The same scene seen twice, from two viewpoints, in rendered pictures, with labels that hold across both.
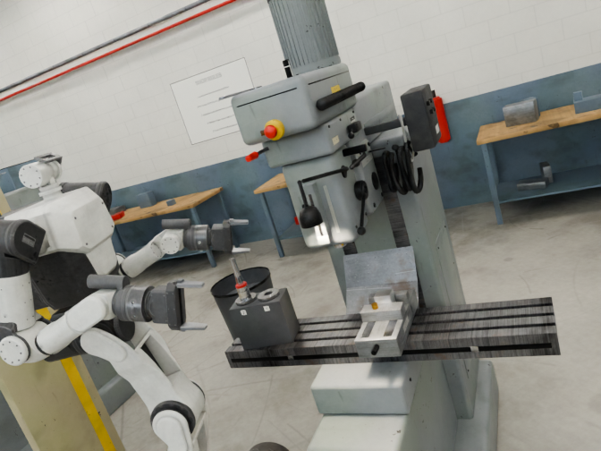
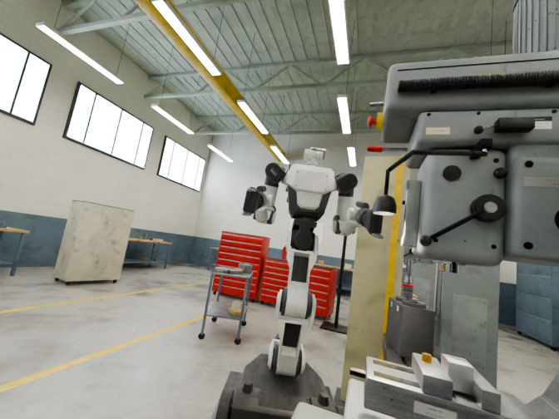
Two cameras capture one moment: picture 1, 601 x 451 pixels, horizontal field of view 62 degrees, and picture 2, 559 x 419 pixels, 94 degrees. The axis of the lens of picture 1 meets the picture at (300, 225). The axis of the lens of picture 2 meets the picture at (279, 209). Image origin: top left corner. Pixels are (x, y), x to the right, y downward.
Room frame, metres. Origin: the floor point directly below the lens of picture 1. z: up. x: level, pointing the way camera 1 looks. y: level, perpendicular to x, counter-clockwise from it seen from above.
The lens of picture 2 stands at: (1.11, -0.82, 1.28)
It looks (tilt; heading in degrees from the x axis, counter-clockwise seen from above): 8 degrees up; 82
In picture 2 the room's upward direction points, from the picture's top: 8 degrees clockwise
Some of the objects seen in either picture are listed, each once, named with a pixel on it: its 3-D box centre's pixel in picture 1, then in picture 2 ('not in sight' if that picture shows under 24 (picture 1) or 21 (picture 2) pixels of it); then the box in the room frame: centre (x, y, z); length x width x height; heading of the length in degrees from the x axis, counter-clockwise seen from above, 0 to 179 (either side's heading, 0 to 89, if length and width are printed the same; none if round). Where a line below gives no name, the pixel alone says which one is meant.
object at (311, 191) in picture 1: (317, 213); (411, 213); (1.63, -0.07, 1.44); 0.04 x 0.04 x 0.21; 63
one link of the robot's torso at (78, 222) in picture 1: (55, 246); (308, 192); (1.48, 0.71, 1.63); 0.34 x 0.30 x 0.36; 171
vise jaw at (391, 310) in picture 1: (383, 311); (429, 373); (1.63, -0.19, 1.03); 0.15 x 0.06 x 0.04; 63
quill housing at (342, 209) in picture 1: (326, 196); (453, 209); (1.73, -0.12, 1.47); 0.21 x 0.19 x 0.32; 63
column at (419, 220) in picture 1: (404, 288); not in sight; (2.28, -0.40, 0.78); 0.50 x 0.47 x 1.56; 153
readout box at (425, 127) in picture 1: (423, 116); not in sight; (1.85, -0.55, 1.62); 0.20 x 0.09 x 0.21; 153
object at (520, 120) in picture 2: (351, 130); (501, 127); (1.73, -0.27, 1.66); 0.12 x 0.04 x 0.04; 153
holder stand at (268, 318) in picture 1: (265, 317); (408, 324); (1.88, 0.25, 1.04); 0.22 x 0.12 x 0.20; 72
